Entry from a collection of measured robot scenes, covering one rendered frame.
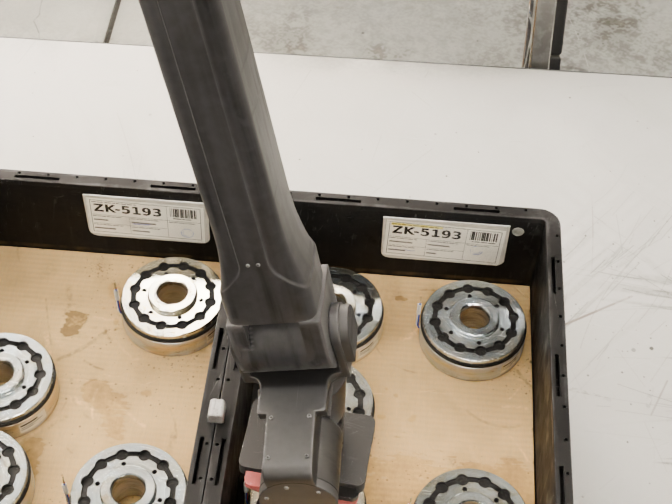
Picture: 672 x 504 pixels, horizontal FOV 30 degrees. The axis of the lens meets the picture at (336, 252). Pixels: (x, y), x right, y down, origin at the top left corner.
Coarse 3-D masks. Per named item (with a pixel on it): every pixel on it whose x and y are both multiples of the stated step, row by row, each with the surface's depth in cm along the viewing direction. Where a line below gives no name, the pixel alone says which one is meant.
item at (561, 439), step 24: (312, 192) 124; (456, 216) 123; (480, 216) 123; (504, 216) 122; (528, 216) 122; (552, 216) 122; (552, 240) 120; (552, 264) 120; (552, 288) 118; (552, 312) 115; (552, 336) 113; (552, 360) 111; (240, 384) 109; (552, 384) 109; (552, 408) 108; (216, 432) 105; (552, 432) 106; (216, 456) 104; (216, 480) 104
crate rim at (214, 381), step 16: (0, 176) 124; (16, 176) 125; (32, 176) 125; (48, 176) 125; (64, 176) 125; (80, 176) 125; (96, 176) 125; (128, 192) 124; (144, 192) 124; (160, 192) 124; (176, 192) 124; (192, 192) 124; (224, 320) 113; (224, 336) 112; (224, 352) 111; (208, 368) 110; (224, 368) 110; (208, 384) 109; (208, 400) 108; (208, 432) 105; (208, 448) 104; (192, 464) 103; (208, 464) 104; (192, 480) 103; (192, 496) 101
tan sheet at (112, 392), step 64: (0, 256) 131; (64, 256) 131; (128, 256) 131; (0, 320) 125; (64, 320) 125; (0, 384) 120; (64, 384) 120; (128, 384) 120; (192, 384) 121; (64, 448) 116; (192, 448) 116
